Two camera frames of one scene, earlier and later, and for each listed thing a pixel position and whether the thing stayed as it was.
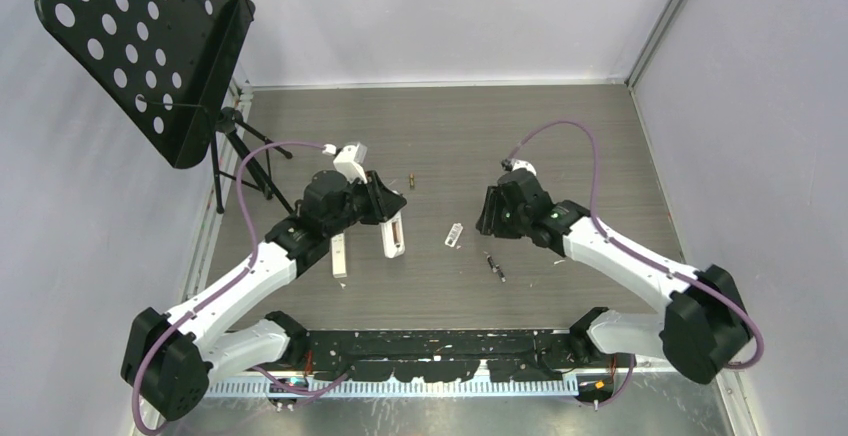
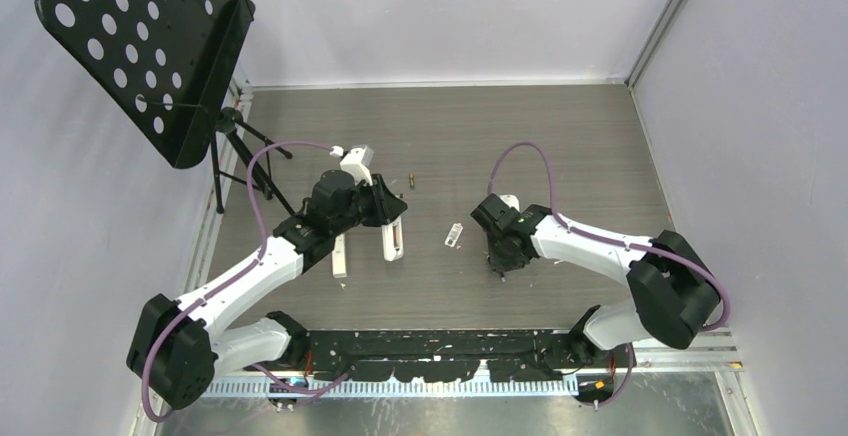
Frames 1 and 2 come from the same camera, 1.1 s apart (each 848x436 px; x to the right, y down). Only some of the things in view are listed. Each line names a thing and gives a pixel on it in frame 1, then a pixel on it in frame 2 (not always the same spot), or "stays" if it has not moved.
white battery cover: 454,234 stays
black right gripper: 486,223 → 499,263
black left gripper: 387,203 stays
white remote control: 393,236 stays
